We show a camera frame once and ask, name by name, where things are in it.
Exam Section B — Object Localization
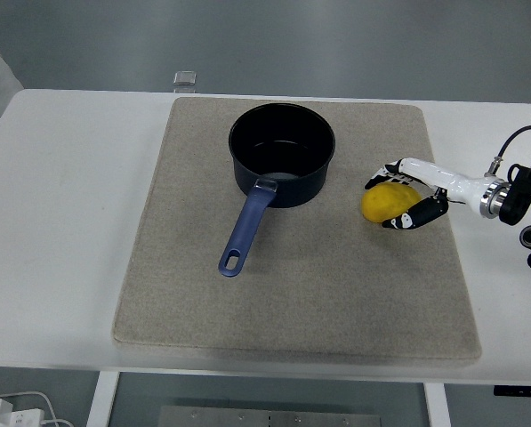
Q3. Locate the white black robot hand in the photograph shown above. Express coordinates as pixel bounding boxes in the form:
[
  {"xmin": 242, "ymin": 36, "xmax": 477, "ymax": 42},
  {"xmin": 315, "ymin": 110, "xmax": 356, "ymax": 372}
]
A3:
[{"xmin": 365, "ymin": 157, "xmax": 493, "ymax": 232}]

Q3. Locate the beige fabric mat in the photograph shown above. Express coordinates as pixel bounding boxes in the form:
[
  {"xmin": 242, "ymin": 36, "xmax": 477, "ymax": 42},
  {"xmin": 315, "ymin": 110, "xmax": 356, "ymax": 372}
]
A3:
[{"xmin": 111, "ymin": 96, "xmax": 483, "ymax": 368}]

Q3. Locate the black table control panel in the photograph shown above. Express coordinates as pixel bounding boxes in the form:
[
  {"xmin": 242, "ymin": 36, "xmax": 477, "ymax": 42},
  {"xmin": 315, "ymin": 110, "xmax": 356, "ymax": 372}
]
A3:
[{"xmin": 493, "ymin": 385, "xmax": 531, "ymax": 398}]

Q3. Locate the white table leg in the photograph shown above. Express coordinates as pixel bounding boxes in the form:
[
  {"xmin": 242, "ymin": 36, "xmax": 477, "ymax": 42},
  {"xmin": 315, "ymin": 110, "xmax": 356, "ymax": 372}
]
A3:
[
  {"xmin": 423, "ymin": 381, "xmax": 452, "ymax": 427},
  {"xmin": 85, "ymin": 370, "xmax": 120, "ymax": 427}
]

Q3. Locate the grey metal plate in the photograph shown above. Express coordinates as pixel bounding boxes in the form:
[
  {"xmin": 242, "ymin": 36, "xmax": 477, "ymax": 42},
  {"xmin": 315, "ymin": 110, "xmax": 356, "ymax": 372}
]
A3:
[{"xmin": 157, "ymin": 405, "xmax": 383, "ymax": 427}]

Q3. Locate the white power strip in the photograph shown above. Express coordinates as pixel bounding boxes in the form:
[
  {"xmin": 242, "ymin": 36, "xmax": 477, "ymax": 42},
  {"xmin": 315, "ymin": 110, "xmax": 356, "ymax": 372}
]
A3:
[{"xmin": 0, "ymin": 398, "xmax": 44, "ymax": 427}]

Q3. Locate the blue pot with handle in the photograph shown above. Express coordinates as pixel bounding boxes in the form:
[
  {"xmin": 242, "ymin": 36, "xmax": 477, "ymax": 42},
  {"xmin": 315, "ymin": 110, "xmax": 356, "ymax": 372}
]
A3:
[{"xmin": 218, "ymin": 102, "xmax": 337, "ymax": 278}]

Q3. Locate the white cable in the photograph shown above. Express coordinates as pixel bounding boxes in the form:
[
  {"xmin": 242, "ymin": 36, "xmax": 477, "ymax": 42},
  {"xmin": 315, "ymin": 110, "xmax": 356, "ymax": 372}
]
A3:
[{"xmin": 0, "ymin": 391, "xmax": 72, "ymax": 427}]

